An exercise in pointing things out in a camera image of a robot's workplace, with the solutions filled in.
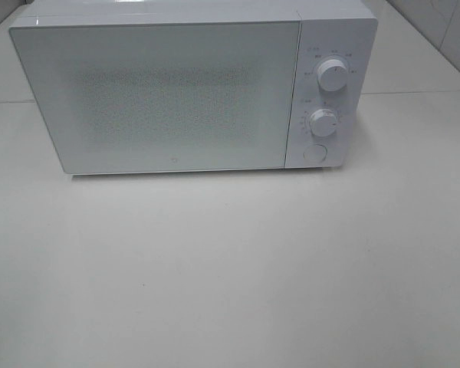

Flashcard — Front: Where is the white timer knob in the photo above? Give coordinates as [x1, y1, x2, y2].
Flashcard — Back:
[309, 109, 339, 137]

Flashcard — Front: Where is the white microwave door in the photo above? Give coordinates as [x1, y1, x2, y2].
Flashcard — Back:
[10, 21, 300, 175]

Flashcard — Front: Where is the white microwave oven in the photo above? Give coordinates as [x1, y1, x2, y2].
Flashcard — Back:
[8, 1, 378, 175]

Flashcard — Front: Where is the upper white power knob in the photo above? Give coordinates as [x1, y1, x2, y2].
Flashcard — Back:
[317, 56, 349, 92]

